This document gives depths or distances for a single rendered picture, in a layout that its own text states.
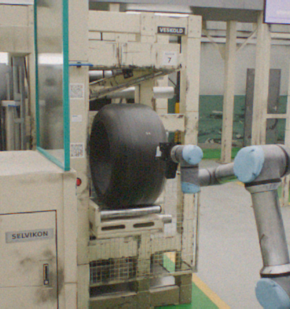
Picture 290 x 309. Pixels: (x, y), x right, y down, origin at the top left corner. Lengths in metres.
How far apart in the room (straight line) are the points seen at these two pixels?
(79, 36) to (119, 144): 0.55
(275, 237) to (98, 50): 1.50
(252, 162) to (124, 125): 0.89
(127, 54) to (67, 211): 1.37
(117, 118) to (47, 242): 0.96
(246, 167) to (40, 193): 0.66
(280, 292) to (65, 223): 0.69
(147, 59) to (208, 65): 9.80
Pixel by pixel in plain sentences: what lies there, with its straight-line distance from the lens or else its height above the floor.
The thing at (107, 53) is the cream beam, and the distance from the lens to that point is 2.61.
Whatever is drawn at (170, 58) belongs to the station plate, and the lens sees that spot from 2.75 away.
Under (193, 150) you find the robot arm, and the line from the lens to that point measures 1.83.
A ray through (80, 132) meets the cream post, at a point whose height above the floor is 1.31.
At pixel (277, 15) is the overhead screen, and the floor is 2.42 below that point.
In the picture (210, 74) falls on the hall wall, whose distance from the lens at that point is 12.48.
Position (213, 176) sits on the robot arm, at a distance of 1.91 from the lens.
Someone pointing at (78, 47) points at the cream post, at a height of 1.72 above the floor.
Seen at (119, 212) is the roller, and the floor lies 0.91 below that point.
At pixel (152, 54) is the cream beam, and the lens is 2.71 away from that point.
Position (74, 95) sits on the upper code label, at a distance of 2.29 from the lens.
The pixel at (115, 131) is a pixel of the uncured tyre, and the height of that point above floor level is 1.32.
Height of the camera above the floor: 1.52
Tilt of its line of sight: 10 degrees down
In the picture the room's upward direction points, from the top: straight up
